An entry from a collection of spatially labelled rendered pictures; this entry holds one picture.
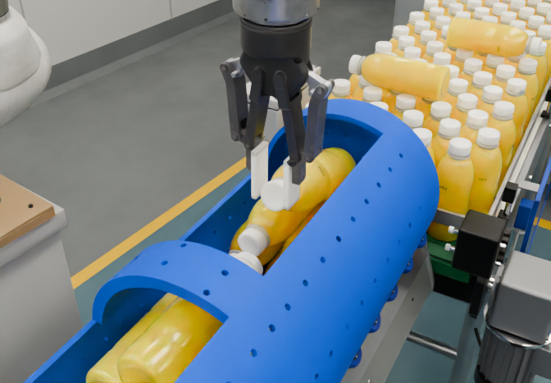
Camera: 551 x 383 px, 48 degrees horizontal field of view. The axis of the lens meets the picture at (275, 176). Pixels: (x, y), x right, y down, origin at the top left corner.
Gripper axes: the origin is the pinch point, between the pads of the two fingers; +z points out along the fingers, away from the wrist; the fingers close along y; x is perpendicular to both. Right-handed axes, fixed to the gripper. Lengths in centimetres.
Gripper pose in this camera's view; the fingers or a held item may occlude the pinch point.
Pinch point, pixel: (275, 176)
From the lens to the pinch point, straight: 74.7
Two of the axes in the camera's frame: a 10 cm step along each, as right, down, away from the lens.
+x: 4.9, -4.9, 7.2
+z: 0.0, 8.3, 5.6
